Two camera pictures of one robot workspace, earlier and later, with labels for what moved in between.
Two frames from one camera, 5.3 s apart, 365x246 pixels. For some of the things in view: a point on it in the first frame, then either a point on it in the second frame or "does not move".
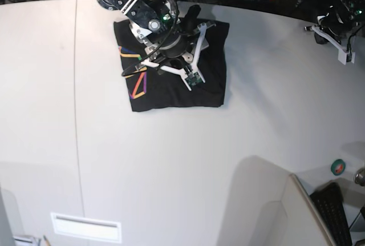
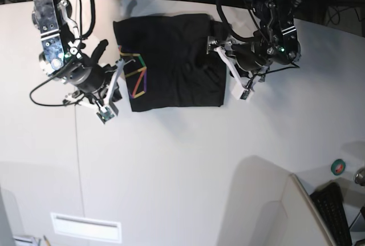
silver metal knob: (360, 177) does not move
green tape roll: (337, 166) does not move
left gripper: (179, 45) to (91, 75)
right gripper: (336, 24) to (249, 56)
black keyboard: (329, 200) does not move
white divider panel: (307, 228) does not move
